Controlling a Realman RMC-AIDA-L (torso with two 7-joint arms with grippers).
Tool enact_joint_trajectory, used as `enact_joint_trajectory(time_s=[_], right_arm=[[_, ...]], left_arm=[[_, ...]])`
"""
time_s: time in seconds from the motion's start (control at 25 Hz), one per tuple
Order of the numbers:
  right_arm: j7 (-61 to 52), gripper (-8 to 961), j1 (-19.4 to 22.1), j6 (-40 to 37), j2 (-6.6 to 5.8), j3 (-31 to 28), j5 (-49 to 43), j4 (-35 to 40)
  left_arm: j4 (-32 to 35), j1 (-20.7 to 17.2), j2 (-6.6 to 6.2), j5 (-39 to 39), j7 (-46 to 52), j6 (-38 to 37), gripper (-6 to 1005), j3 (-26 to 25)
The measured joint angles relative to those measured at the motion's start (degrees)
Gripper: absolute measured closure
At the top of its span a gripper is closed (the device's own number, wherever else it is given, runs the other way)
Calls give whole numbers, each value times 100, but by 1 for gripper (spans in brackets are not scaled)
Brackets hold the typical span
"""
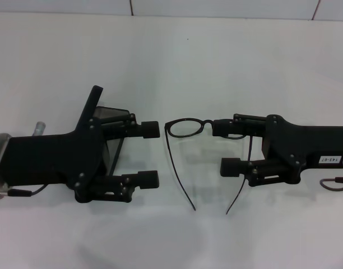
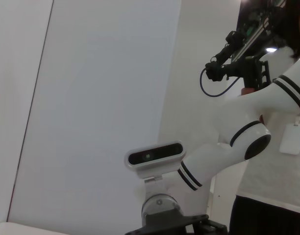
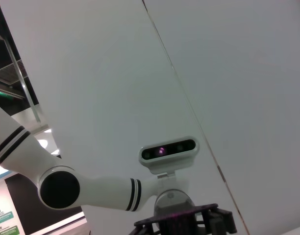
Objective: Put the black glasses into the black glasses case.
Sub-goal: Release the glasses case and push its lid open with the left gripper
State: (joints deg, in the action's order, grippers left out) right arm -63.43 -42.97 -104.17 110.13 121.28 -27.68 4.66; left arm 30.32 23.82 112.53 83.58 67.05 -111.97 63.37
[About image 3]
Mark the grey metal ceiling rail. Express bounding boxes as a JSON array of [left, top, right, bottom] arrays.
[[0, 26, 42, 123]]

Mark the white head camera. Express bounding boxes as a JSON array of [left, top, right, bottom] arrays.
[[139, 136, 198, 181]]

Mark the green white wall poster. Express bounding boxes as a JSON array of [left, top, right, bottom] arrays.
[[0, 225, 20, 235], [0, 209, 14, 226]]

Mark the black wall panel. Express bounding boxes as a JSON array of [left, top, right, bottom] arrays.
[[4, 172, 85, 235]]

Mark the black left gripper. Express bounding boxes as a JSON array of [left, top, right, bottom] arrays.
[[134, 203, 239, 235]]

